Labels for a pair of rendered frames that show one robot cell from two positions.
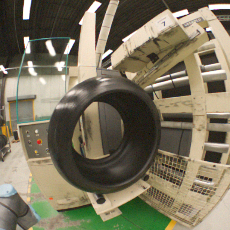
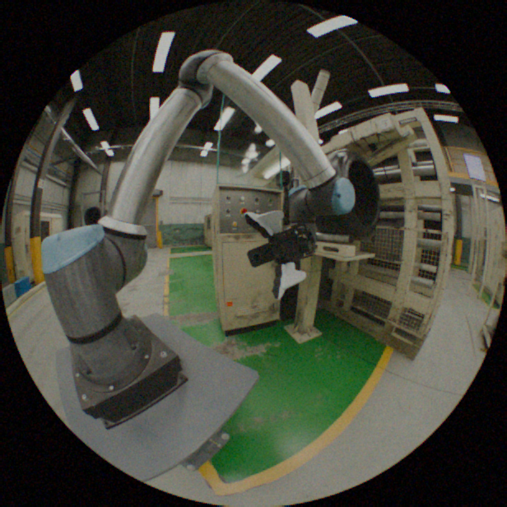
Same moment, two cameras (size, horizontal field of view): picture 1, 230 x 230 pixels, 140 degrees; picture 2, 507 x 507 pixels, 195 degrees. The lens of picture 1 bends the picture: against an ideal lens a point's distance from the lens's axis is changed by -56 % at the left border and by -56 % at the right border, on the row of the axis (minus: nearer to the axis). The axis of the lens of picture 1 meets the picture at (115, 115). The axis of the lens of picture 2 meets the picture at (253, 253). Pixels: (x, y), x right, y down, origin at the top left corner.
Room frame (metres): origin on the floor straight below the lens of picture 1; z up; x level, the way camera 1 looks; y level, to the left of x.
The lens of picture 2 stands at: (-0.46, 0.50, 0.93)
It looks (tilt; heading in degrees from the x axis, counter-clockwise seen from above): 9 degrees down; 9
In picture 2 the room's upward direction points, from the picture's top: straight up
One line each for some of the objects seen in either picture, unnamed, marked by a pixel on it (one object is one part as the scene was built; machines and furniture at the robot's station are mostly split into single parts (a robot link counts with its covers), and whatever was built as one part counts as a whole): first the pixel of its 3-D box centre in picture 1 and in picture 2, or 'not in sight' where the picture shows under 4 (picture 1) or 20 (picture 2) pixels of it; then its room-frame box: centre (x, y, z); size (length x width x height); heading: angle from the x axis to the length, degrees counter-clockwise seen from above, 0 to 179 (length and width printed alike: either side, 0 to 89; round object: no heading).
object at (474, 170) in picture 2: not in sight; (475, 167); (0.46, -3.75, 2.60); 0.60 x 0.05 x 0.55; 40
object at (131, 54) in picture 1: (146, 48); (367, 138); (0.53, -0.26, 1.71); 0.61 x 0.25 x 0.15; 29
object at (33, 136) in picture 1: (56, 170); (244, 262); (0.82, 0.77, 0.63); 0.56 x 0.41 x 1.27; 119
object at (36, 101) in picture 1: (41, 72); (251, 136); (0.68, 0.69, 1.75); 0.55 x 0.02 x 0.95; 119
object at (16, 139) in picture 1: (16, 134); not in sight; (3.60, 6.54, 0.38); 1.20 x 0.80 x 0.76; 48
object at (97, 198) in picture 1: (90, 181); (327, 236); (0.42, 0.18, 0.90); 0.35 x 0.05 x 0.05; 29
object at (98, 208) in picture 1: (92, 187); (326, 247); (0.43, 0.18, 0.84); 0.36 x 0.09 x 0.06; 29
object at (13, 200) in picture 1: (11, 201); (304, 205); (0.05, 0.40, 1.02); 0.12 x 0.09 x 0.12; 28
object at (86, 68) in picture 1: (89, 118); (312, 190); (0.71, 0.20, 1.25); 0.13 x 0.13 x 2.50; 29
